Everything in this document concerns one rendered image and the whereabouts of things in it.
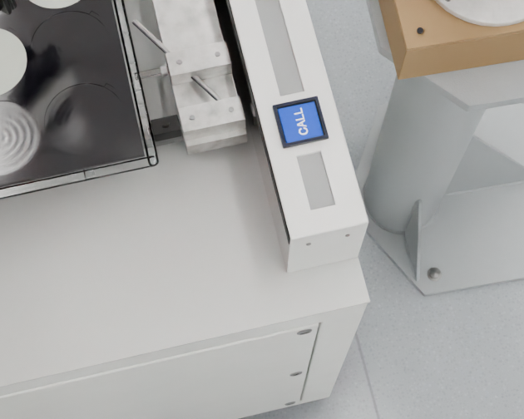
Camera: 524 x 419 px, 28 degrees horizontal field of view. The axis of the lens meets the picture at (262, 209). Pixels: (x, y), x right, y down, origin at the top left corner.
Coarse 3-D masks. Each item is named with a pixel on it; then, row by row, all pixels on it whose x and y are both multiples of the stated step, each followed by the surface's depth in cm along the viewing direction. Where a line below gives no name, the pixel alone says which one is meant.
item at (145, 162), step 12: (96, 168) 129; (108, 168) 129; (120, 168) 129; (132, 168) 129; (144, 168) 130; (36, 180) 128; (48, 180) 128; (60, 180) 128; (72, 180) 129; (84, 180) 129; (0, 192) 128; (12, 192) 128; (24, 192) 128
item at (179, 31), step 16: (160, 0) 139; (176, 0) 139; (192, 0) 139; (208, 0) 140; (160, 16) 139; (176, 16) 139; (192, 16) 139; (208, 16) 139; (160, 32) 138; (176, 32) 138; (192, 32) 138; (208, 32) 138; (176, 48) 137; (208, 80) 136; (224, 80) 136; (176, 96) 135; (192, 96) 135; (208, 96) 135; (224, 96) 135; (192, 144) 133; (208, 144) 133; (224, 144) 134
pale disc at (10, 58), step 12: (0, 36) 135; (12, 36) 135; (0, 48) 135; (12, 48) 135; (24, 48) 135; (0, 60) 134; (12, 60) 134; (24, 60) 134; (0, 72) 134; (12, 72) 134; (0, 84) 133; (12, 84) 133
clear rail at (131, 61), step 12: (120, 0) 137; (120, 12) 136; (120, 24) 136; (132, 48) 135; (132, 60) 134; (132, 72) 133; (132, 84) 133; (144, 96) 133; (144, 108) 132; (144, 120) 131; (144, 132) 131; (144, 144) 130; (156, 156) 130
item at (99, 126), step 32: (96, 0) 137; (32, 32) 135; (64, 32) 136; (96, 32) 136; (32, 64) 134; (64, 64) 134; (96, 64) 134; (0, 96) 132; (32, 96) 132; (64, 96) 133; (96, 96) 133; (128, 96) 132; (0, 128) 131; (32, 128) 131; (64, 128) 131; (96, 128) 131; (128, 128) 131; (0, 160) 130; (32, 160) 129; (64, 160) 130; (96, 160) 130
